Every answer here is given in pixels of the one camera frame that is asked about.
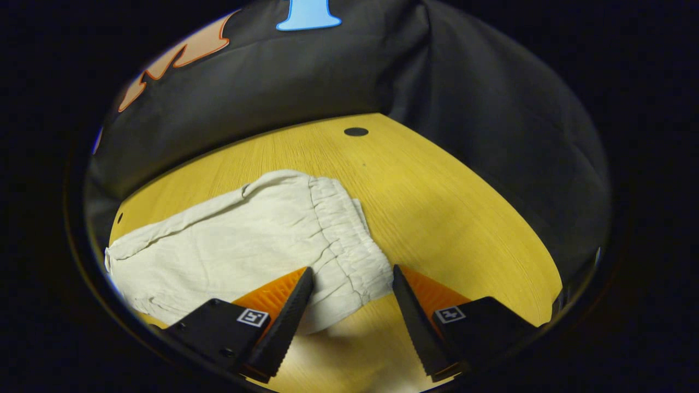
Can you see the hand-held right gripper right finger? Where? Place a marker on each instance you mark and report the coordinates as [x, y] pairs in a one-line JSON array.
[[420, 333]]

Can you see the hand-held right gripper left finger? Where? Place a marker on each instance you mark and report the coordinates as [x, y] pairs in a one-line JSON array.
[[284, 327]]

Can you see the white jeans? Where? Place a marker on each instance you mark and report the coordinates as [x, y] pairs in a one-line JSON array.
[[246, 240]]

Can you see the black backdrop cloth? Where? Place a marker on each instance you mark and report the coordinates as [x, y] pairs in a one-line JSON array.
[[464, 109]]

